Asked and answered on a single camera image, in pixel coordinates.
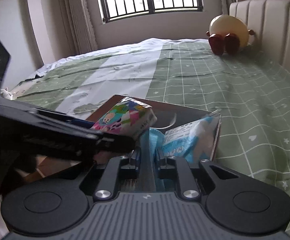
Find blue wet wipes pack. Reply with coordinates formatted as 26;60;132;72
161;112;221;164

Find colourful tissue pack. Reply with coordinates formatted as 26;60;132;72
92;97;157;140

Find pink cardboard box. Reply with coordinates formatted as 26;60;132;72
23;95;210;183

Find white plush at bedside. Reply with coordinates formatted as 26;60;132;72
0;88;17;100

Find green white bedspread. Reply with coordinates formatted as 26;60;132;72
0;38;290;239

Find grey curtain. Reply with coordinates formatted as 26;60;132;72
60;0;98;54

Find cream round plush red feet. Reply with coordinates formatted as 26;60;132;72
206;15;255;56

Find beige padded headboard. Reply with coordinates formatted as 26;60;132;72
229;0;290;72

